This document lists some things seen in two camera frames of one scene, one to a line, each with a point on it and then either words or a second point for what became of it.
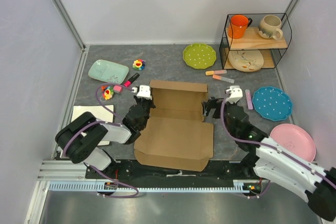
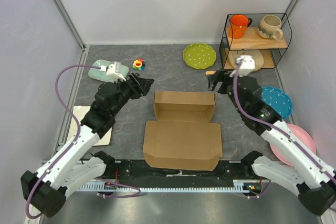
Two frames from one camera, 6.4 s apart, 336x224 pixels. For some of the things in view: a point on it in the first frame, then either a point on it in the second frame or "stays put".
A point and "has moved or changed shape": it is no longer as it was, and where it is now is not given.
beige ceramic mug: [269, 27] stays put
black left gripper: [153, 105] → [139, 86]
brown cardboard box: [176, 136] has moved or changed shape
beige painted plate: [246, 61] stays put
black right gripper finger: [207, 106] → [213, 77]
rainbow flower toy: [139, 64] stays put
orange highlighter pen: [217, 72] stays put
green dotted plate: [199, 55] stays put
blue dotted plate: [272, 103] stays put
